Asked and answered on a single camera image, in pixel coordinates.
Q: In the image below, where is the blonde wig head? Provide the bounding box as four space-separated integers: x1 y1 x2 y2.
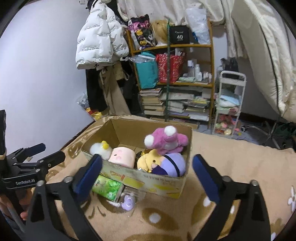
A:
151 20 170 47

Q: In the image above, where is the white fluffy plush toy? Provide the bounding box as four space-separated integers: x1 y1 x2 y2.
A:
90 141 113 161

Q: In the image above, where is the beige coat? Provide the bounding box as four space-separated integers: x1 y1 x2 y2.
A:
98 62 131 116

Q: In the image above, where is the clear plastic bag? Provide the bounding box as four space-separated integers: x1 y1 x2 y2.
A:
185 8 212 44

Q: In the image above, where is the pink square plush toy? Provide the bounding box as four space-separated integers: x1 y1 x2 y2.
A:
108 147 136 168

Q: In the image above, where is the stack of books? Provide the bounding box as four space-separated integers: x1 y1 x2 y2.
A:
139 88 167 116
165 91 211 122

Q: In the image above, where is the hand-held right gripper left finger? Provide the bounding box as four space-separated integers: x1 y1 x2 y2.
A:
24 154 103 241

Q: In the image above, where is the wooden shelf rack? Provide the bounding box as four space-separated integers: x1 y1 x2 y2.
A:
126 20 215 129

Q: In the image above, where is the purple plush doll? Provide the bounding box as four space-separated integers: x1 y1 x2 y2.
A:
151 153 186 177

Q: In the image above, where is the pink bear plush toy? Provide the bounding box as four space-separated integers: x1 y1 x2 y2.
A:
144 126 189 156

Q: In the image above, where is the green thin pole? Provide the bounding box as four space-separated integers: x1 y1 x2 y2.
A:
165 19 173 122

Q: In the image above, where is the black palette box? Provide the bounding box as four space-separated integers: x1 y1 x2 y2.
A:
169 25 190 44

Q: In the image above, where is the pink and black printed bag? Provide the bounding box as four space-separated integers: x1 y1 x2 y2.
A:
128 14 158 50

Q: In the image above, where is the plastic bag of toys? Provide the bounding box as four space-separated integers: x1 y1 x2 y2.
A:
77 93 108 121

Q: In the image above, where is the white puffer jacket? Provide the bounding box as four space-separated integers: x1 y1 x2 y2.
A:
76 0 129 69

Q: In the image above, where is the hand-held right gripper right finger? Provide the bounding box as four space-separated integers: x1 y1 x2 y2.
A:
192 154 271 241

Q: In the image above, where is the black hanging garment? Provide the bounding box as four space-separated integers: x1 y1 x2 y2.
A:
120 60 141 114

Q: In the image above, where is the black chair base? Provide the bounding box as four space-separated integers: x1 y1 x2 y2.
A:
261 120 296 150

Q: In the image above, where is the teal shopping bag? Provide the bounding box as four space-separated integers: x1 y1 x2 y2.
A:
135 52 159 90

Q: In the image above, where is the black coat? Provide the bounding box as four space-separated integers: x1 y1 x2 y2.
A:
85 68 108 112

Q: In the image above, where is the group of white bottles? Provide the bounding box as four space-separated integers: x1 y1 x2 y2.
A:
187 60 213 82

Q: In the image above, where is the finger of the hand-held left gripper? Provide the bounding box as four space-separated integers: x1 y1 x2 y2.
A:
7 143 46 163
35 151 66 173

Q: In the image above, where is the green tissue pack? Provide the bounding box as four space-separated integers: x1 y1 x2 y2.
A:
91 175 125 202

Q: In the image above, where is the red patterned gift bag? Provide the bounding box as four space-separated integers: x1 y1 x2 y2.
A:
155 53 184 84

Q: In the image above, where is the white trolley cart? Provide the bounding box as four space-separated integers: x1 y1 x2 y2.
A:
211 71 247 137

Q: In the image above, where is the printed cardboard box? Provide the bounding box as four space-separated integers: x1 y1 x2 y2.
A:
81 118 193 199

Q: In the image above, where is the person's left hand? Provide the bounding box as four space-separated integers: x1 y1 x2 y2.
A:
19 188 32 220

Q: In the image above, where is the cream curtain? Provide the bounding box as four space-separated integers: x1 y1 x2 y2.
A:
117 0 245 58

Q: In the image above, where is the small purple plush toy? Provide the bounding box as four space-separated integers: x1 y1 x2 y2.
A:
121 195 136 212

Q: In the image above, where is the yellow plush toy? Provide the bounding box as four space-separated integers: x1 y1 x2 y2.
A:
137 149 162 173

